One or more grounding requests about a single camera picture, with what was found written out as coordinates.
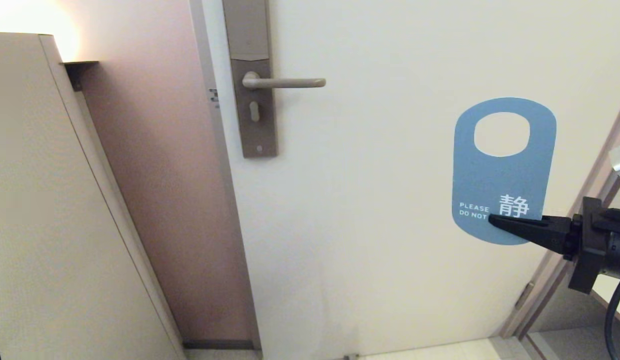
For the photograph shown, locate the dark wall lamp shelf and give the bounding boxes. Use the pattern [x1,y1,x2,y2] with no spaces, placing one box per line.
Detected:
[61,60,99,92]

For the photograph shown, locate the grey-brown door lock plate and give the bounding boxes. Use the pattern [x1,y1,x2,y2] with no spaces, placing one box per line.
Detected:
[222,0,279,159]

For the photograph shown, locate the white room door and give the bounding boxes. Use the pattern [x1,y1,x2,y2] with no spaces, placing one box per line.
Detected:
[202,0,620,360]

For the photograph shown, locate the beige cabinet panel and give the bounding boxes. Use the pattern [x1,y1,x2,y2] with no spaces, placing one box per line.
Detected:
[0,32,186,360]

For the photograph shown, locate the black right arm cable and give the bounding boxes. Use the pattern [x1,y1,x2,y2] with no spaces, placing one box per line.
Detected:
[605,267,620,360]

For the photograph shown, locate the beige lever door handle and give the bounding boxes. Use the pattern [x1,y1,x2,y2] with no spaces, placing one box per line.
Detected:
[241,71,327,91]

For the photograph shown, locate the dark wall baseboard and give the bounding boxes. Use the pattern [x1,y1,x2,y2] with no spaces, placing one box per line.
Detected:
[182,340,255,350]

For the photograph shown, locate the white door hanger sign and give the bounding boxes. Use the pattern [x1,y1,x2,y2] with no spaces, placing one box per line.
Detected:
[451,97,557,246]

